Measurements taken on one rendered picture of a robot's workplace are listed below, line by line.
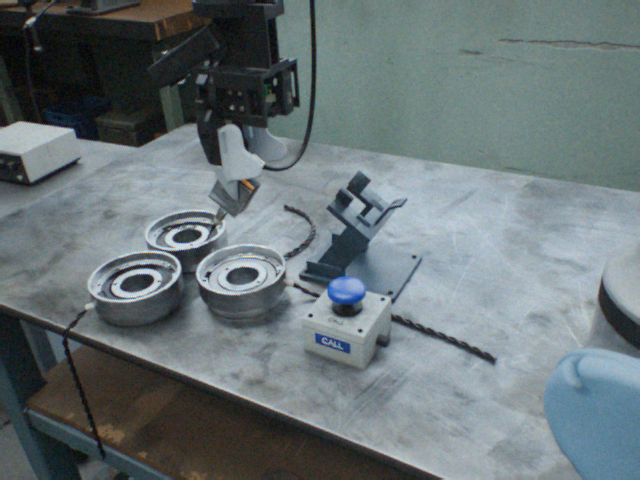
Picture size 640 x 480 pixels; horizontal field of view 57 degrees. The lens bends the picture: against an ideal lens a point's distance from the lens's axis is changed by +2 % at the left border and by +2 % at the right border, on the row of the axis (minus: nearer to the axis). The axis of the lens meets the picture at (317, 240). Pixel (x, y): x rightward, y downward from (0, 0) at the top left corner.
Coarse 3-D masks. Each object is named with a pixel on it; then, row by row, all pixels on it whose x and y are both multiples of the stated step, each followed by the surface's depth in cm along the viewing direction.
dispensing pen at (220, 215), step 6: (246, 180) 67; (252, 180) 68; (258, 180) 68; (246, 186) 67; (258, 186) 68; (252, 192) 67; (252, 198) 69; (246, 204) 69; (222, 210) 71; (240, 210) 70; (216, 216) 72; (222, 216) 71; (216, 222) 72; (210, 234) 74
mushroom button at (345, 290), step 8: (336, 280) 60; (344, 280) 60; (352, 280) 60; (360, 280) 60; (328, 288) 59; (336, 288) 59; (344, 288) 59; (352, 288) 59; (360, 288) 59; (328, 296) 59; (336, 296) 58; (344, 296) 58; (352, 296) 58; (360, 296) 58; (344, 304) 58; (352, 304) 58
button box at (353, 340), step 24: (312, 312) 60; (336, 312) 60; (360, 312) 60; (384, 312) 61; (312, 336) 60; (336, 336) 58; (360, 336) 57; (384, 336) 60; (336, 360) 60; (360, 360) 58
